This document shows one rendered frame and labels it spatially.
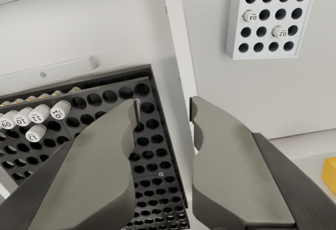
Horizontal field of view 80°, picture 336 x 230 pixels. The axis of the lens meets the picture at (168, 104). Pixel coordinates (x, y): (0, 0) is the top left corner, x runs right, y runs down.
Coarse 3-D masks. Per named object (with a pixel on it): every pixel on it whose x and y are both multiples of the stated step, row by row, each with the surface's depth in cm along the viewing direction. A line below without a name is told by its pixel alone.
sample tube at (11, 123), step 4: (32, 96) 20; (24, 100) 20; (28, 100) 20; (8, 112) 18; (12, 112) 18; (16, 112) 18; (4, 116) 17; (8, 116) 17; (12, 116) 17; (0, 120) 17; (4, 120) 17; (8, 120) 17; (12, 120) 17; (0, 124) 17; (4, 124) 17; (8, 124) 17; (12, 124) 17; (16, 124) 18; (8, 128) 17
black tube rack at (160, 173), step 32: (0, 96) 21; (96, 96) 21; (128, 96) 21; (64, 128) 19; (160, 128) 19; (0, 160) 21; (32, 160) 22; (160, 160) 21; (160, 192) 24; (128, 224) 27; (160, 224) 27
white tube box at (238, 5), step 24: (240, 0) 23; (264, 0) 25; (288, 0) 23; (312, 0) 23; (240, 24) 24; (264, 24) 24; (288, 24) 24; (240, 48) 28; (264, 48) 26; (288, 48) 26
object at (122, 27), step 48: (48, 0) 19; (96, 0) 19; (144, 0) 19; (0, 48) 22; (48, 48) 22; (96, 48) 22; (144, 48) 22; (192, 96) 18; (192, 144) 28; (0, 192) 24
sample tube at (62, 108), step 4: (72, 88) 20; (76, 88) 20; (60, 100) 18; (64, 100) 18; (76, 100) 19; (56, 104) 17; (60, 104) 17; (64, 104) 17; (68, 104) 18; (52, 108) 16; (56, 108) 16; (60, 108) 17; (64, 108) 17; (68, 108) 17; (52, 112) 17; (56, 112) 17; (60, 112) 17; (64, 112) 17; (68, 112) 18; (52, 116) 17; (56, 116) 17; (60, 116) 17; (64, 116) 17
